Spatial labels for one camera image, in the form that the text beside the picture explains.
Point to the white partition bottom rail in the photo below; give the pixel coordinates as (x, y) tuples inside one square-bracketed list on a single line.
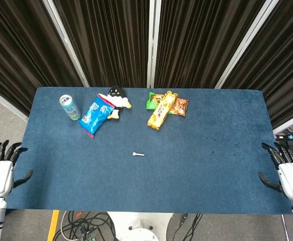
[(5, 103), (290, 125)]

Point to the dark brown curtain panel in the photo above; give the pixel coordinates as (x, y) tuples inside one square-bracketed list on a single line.
[(282, 75), (194, 42), (111, 42), (18, 50)]

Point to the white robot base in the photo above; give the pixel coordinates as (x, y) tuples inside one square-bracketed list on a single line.
[(138, 226)]

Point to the blue table cloth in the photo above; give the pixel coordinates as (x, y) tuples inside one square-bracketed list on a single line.
[(161, 175)]

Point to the green snack bag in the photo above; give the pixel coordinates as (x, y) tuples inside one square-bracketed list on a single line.
[(151, 101)]

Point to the yellow biscuit pack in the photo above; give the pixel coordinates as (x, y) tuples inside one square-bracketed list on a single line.
[(162, 110)]

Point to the small white bolt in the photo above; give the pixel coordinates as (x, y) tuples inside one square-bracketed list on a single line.
[(138, 154)]

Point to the black power strip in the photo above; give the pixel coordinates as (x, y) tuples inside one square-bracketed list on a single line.
[(290, 136)]

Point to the blue chips bag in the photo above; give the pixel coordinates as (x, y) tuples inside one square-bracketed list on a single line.
[(96, 115)]

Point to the light blue drink can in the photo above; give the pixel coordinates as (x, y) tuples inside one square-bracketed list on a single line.
[(70, 108)]

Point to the white partition post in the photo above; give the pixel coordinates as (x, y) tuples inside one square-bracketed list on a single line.
[(65, 41), (246, 42), (151, 42)]

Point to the orange snack bag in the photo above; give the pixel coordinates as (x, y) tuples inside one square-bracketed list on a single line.
[(181, 106)]

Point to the black and white plush toy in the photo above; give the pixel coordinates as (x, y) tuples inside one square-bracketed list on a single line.
[(117, 96)]

